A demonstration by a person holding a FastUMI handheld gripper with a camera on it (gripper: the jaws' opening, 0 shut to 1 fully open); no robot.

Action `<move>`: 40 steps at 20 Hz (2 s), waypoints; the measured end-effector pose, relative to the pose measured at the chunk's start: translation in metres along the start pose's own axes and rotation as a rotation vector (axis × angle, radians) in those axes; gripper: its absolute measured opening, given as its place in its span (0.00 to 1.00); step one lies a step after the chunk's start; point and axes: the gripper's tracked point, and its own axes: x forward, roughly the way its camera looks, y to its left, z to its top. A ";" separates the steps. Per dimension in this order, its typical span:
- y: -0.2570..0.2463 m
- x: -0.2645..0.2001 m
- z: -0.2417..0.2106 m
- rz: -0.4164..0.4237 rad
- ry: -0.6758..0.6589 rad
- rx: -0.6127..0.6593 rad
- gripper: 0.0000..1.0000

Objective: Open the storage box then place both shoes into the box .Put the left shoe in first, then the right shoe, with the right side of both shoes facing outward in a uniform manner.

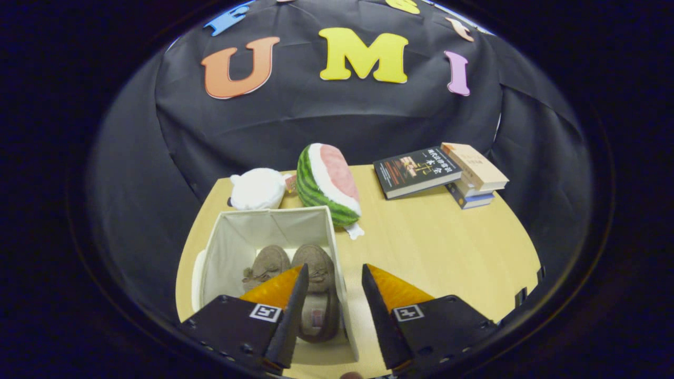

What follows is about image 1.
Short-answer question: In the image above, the watermelon slice plush toy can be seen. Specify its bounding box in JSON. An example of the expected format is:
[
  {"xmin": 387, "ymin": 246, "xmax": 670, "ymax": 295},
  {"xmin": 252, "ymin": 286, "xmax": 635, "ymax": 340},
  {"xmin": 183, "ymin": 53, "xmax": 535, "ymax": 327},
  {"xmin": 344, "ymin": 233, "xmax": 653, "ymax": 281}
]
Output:
[{"xmin": 295, "ymin": 143, "xmax": 365, "ymax": 241}]

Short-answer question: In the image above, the white plush toy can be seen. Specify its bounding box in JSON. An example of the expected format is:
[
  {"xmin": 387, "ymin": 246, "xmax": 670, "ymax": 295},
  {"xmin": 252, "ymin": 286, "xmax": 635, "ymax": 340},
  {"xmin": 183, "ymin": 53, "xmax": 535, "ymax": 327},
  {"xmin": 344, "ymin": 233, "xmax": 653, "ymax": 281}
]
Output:
[{"xmin": 229, "ymin": 167, "xmax": 288, "ymax": 212}]

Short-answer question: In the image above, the tan cover book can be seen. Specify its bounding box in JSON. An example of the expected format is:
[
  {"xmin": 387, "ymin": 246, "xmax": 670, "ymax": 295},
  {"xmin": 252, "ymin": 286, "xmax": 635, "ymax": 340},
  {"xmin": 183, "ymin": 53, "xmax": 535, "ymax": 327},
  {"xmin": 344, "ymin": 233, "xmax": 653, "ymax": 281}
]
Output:
[{"xmin": 441, "ymin": 142, "xmax": 510, "ymax": 192}]

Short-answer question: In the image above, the blue cover book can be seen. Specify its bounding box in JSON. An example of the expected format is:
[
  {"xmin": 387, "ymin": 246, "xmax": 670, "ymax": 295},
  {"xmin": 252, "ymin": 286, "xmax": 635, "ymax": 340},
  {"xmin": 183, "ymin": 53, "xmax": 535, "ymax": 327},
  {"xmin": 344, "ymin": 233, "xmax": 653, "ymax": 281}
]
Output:
[{"xmin": 446, "ymin": 180, "xmax": 496, "ymax": 211}]

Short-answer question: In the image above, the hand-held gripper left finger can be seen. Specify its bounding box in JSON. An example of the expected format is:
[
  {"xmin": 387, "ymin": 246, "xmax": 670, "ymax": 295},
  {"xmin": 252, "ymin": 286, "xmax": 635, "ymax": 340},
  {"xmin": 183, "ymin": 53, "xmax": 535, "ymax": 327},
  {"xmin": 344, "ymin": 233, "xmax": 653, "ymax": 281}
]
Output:
[{"xmin": 179, "ymin": 264, "xmax": 310, "ymax": 375}]

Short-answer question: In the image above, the black cover book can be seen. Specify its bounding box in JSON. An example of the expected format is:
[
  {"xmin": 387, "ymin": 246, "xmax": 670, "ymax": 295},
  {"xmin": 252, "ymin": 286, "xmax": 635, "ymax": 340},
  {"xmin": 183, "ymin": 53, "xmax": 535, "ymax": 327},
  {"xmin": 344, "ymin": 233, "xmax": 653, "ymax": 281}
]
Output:
[{"xmin": 373, "ymin": 146, "xmax": 463, "ymax": 201}]

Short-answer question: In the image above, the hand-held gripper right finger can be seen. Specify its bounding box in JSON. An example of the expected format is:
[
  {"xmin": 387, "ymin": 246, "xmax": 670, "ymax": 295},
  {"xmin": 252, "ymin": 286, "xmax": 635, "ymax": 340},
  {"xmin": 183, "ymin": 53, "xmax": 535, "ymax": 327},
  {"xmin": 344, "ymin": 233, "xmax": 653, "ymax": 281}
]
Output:
[{"xmin": 361, "ymin": 264, "xmax": 497, "ymax": 373}]

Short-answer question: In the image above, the brown moccasin shoe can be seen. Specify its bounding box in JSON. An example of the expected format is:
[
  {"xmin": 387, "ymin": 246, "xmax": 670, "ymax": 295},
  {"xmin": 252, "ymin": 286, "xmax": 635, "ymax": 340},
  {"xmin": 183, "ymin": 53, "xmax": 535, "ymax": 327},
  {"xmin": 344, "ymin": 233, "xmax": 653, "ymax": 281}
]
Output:
[
  {"xmin": 291, "ymin": 243, "xmax": 341, "ymax": 344},
  {"xmin": 242, "ymin": 244, "xmax": 292, "ymax": 293}
]

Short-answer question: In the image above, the grey fabric storage box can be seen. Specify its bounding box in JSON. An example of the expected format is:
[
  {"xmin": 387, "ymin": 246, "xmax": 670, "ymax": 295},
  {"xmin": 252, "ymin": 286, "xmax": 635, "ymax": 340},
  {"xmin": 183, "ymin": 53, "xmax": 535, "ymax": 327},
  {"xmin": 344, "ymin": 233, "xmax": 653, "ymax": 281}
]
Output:
[{"xmin": 190, "ymin": 206, "xmax": 360, "ymax": 365}]

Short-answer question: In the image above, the black backdrop cloth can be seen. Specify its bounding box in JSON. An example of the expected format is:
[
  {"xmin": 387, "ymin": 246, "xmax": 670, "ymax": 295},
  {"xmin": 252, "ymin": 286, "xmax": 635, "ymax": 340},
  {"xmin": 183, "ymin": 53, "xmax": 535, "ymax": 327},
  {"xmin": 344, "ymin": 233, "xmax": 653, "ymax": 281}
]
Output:
[{"xmin": 87, "ymin": 0, "xmax": 596, "ymax": 323}]

